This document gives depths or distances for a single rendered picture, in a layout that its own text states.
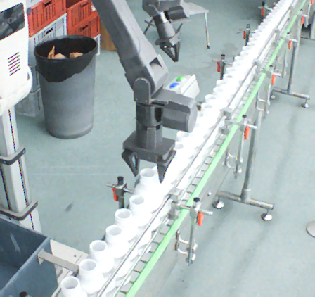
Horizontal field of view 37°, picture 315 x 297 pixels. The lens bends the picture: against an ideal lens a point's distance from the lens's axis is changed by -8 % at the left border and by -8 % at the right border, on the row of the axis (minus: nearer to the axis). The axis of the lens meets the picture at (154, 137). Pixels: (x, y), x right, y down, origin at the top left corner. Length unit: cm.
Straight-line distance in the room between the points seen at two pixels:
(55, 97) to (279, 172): 157
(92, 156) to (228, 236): 112
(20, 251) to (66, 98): 197
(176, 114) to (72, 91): 232
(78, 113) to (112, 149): 33
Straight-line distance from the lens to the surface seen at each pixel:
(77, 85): 331
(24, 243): 146
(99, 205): 293
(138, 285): 117
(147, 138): 108
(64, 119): 343
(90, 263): 101
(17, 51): 156
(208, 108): 153
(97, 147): 342
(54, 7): 385
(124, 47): 100
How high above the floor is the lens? 189
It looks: 32 degrees down
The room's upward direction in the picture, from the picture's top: 1 degrees clockwise
